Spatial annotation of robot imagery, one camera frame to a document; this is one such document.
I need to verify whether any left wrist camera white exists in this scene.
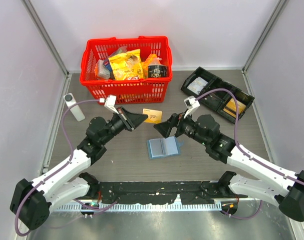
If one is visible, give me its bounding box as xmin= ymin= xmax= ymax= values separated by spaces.
xmin=99 ymin=94 xmax=118 ymax=114

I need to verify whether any white bottle grey cap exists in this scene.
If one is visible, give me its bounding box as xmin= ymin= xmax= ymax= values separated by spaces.
xmin=64 ymin=93 xmax=85 ymax=122

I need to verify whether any grey small box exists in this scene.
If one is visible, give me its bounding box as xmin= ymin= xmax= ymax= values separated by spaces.
xmin=94 ymin=59 xmax=110 ymax=80

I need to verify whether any blue card holder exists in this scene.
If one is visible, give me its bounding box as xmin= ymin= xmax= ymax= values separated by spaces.
xmin=147 ymin=136 xmax=183 ymax=160

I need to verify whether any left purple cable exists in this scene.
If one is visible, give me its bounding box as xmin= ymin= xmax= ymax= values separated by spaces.
xmin=14 ymin=99 xmax=107 ymax=237

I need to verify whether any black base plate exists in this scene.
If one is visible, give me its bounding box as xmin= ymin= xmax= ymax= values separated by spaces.
xmin=77 ymin=181 xmax=247 ymax=205

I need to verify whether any orange snack bag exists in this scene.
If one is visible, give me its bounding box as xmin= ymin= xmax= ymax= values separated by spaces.
xmin=142 ymin=53 xmax=162 ymax=75

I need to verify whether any yellow chips bag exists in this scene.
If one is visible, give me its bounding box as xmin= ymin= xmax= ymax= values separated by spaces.
xmin=109 ymin=49 xmax=144 ymax=81

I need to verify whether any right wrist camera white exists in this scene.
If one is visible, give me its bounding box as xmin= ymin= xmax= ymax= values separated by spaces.
xmin=184 ymin=96 xmax=200 ymax=118

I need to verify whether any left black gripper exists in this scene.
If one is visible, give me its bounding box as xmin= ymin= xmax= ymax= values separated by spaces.
xmin=100 ymin=106 xmax=147 ymax=145

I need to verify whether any red plastic shopping basket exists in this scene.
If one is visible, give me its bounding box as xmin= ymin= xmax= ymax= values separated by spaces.
xmin=80 ymin=36 xmax=172 ymax=104

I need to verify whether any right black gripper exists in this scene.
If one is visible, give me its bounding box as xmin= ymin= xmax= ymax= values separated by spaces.
xmin=154 ymin=107 xmax=210 ymax=146

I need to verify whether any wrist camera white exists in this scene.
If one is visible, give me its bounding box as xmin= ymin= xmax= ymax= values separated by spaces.
xmin=184 ymin=96 xmax=200 ymax=118
xmin=99 ymin=94 xmax=118 ymax=114

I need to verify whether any gold credit card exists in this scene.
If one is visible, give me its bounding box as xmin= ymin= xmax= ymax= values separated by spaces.
xmin=143 ymin=108 xmax=162 ymax=124

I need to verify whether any slotted cable duct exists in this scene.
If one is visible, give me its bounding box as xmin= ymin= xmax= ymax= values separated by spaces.
xmin=55 ymin=201 xmax=222 ymax=213

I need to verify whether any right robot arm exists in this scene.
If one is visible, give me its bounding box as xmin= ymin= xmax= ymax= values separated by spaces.
xmin=154 ymin=113 xmax=304 ymax=222

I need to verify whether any white cards stack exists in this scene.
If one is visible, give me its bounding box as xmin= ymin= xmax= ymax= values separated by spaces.
xmin=187 ymin=77 xmax=208 ymax=95

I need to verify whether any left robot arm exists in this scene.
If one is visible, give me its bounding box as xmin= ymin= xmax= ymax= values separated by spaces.
xmin=10 ymin=106 xmax=148 ymax=237

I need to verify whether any black round tin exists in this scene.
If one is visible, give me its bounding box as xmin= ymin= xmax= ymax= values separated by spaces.
xmin=147 ymin=64 xmax=168 ymax=78

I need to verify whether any black three-compartment tray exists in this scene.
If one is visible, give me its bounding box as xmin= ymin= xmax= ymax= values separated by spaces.
xmin=181 ymin=67 xmax=254 ymax=123

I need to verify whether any gold cards stack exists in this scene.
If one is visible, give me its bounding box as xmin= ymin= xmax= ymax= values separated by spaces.
xmin=223 ymin=98 xmax=246 ymax=118

